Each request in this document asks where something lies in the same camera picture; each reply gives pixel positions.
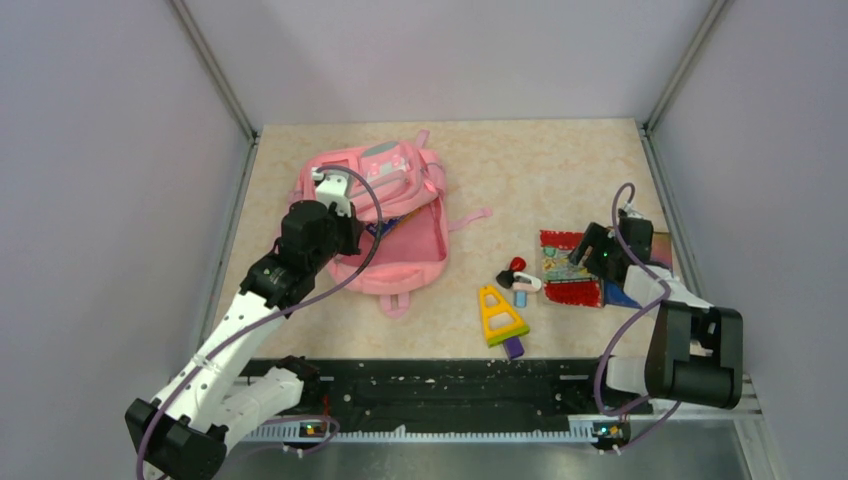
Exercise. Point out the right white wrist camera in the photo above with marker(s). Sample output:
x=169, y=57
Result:
x=628, y=214

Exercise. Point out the yellow green purple block toy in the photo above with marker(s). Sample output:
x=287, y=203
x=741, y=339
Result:
x=501, y=324

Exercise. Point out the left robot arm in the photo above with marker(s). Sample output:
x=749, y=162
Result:
x=188, y=428

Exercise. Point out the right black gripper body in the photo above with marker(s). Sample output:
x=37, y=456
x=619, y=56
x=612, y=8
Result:
x=599, y=260

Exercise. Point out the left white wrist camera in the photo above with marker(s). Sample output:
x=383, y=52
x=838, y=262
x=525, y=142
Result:
x=332, y=185

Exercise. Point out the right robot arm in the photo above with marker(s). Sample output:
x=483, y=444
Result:
x=695, y=354

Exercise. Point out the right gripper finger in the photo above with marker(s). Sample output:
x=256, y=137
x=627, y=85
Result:
x=596, y=235
x=577, y=257

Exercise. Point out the pink student backpack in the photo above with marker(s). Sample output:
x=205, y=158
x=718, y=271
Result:
x=405, y=175

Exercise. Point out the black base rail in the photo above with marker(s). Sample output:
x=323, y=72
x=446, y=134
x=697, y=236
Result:
x=454, y=401

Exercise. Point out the blue card game box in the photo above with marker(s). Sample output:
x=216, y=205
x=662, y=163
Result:
x=387, y=226

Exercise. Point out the red keyboard booklet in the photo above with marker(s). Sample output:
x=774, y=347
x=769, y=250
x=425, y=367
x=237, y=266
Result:
x=564, y=283

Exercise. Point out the colourful thin book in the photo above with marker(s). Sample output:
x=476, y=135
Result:
x=661, y=256

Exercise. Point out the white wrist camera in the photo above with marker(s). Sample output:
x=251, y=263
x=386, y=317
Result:
x=332, y=185
x=628, y=214

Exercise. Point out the red black stamp toy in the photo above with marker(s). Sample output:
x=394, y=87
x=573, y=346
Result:
x=507, y=277

